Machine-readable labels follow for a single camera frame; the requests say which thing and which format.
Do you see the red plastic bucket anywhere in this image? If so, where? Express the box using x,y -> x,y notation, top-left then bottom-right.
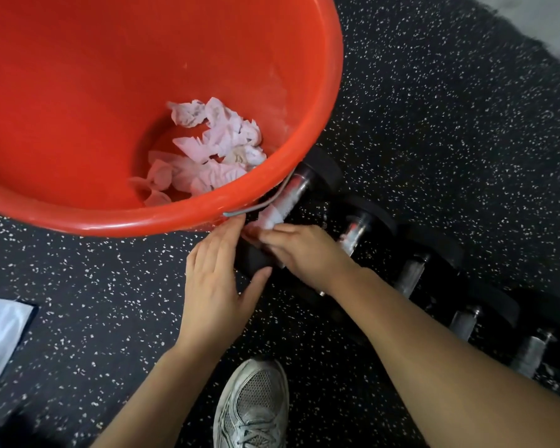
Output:
0,0 -> 345,238

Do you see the person's left forearm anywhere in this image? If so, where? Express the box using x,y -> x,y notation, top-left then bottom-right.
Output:
91,341 -> 230,448

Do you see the grey mesh sneaker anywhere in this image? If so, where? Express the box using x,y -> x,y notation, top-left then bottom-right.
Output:
213,358 -> 290,448

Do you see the black dumbbell with chrome grip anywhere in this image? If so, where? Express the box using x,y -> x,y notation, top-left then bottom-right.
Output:
235,145 -> 344,281
448,279 -> 522,342
510,294 -> 560,403
280,196 -> 398,322
394,224 -> 465,299

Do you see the grey metal bucket handle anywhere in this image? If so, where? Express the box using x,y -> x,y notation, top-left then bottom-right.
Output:
222,170 -> 297,218

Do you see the person's right hand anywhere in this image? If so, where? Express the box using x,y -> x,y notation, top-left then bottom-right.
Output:
243,224 -> 370,300

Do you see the person's left hand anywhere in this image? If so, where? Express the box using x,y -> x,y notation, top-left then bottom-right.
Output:
175,214 -> 273,365

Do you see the white wet wipe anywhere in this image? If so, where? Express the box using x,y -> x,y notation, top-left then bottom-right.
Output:
244,181 -> 300,244

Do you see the person's right forearm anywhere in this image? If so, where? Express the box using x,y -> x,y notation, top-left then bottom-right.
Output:
335,268 -> 560,448

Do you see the pile of crumpled white tissues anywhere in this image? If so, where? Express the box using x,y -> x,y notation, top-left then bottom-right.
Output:
130,97 -> 268,208

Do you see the white folded cloth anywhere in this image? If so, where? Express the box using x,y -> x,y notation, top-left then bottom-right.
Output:
0,297 -> 35,404

